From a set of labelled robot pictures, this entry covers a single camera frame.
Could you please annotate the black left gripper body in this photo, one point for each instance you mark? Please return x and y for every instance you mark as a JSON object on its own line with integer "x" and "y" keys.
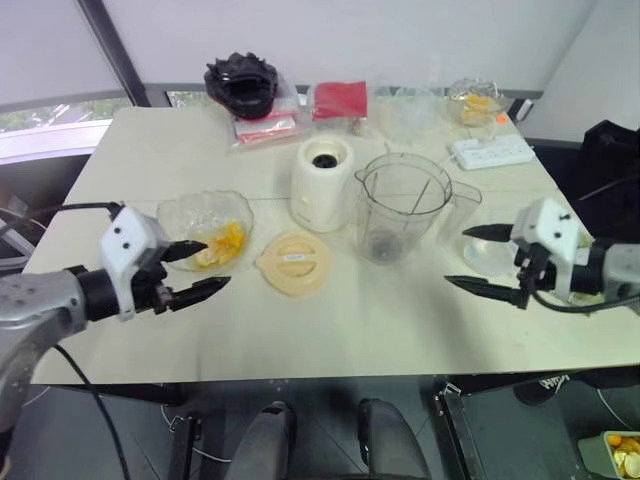
{"x": 150, "y": 285}

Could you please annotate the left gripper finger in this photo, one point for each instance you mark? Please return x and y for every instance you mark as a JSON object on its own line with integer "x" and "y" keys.
{"x": 185, "y": 248}
{"x": 200, "y": 292}

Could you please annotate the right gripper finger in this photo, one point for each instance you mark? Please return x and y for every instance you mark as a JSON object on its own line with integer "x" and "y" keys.
{"x": 485, "y": 288}
{"x": 492, "y": 232}

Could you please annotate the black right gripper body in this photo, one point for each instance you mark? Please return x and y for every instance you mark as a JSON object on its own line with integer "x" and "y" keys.
{"x": 537, "y": 272}

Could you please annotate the peeled orange fruit pieces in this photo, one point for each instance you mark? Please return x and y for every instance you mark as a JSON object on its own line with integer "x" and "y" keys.
{"x": 230, "y": 242}

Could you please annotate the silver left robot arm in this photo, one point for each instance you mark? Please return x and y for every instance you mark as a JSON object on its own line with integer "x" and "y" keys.
{"x": 30, "y": 305}

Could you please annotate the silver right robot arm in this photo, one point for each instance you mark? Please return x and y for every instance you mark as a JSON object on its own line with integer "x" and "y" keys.
{"x": 620, "y": 270}

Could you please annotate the textured glass fruit bowl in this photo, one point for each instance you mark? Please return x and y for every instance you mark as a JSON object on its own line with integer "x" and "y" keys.
{"x": 200, "y": 210}

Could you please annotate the clear bag with fruit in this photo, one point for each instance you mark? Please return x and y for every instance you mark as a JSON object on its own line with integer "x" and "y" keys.
{"x": 477, "y": 90}

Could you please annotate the white power strip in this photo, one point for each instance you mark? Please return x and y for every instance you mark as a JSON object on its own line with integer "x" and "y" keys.
{"x": 492, "y": 152}

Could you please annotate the clear plastic blender jug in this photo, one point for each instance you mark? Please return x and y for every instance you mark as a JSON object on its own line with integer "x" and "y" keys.
{"x": 400, "y": 220}

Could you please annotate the cream blender lid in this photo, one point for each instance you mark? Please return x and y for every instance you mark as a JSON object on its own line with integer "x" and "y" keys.
{"x": 295, "y": 270}

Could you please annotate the black shoe white print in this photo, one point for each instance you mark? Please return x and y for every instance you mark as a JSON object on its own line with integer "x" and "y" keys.
{"x": 542, "y": 387}

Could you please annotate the black chair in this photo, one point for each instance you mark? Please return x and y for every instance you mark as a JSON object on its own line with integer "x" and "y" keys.
{"x": 610, "y": 165}

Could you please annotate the clear zip bag red contents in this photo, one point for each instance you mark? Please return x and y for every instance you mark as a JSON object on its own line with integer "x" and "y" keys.
{"x": 265, "y": 131}

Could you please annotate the cream blender motor base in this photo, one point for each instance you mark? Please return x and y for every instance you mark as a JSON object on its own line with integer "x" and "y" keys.
{"x": 320, "y": 200}

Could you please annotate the black table leg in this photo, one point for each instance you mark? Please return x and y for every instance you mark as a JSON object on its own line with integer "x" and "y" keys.
{"x": 457, "y": 430}
{"x": 184, "y": 450}

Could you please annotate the clear crumpled plastic bag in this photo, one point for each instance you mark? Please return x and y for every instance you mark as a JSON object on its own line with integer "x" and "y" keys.
{"x": 410, "y": 112}

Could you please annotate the dark grey rounded shape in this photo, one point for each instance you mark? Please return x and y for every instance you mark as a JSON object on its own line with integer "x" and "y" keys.
{"x": 265, "y": 440}
{"x": 390, "y": 440}

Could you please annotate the green plastic container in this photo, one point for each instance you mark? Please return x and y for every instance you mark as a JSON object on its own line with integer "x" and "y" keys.
{"x": 595, "y": 452}

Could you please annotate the red packet in clear bag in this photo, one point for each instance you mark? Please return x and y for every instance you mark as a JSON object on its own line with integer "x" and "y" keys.
{"x": 340, "y": 100}

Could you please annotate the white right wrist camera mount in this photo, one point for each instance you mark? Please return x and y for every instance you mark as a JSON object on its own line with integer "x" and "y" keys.
{"x": 545, "y": 225}

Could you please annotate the dark window frame post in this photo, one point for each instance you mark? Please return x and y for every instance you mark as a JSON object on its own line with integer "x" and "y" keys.
{"x": 115, "y": 50}

